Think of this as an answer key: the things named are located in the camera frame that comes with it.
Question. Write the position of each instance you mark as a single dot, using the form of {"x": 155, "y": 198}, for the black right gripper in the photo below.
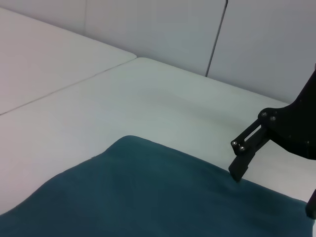
{"x": 293, "y": 128}

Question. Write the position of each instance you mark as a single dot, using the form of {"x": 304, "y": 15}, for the teal t-shirt with FREE print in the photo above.
{"x": 160, "y": 197}

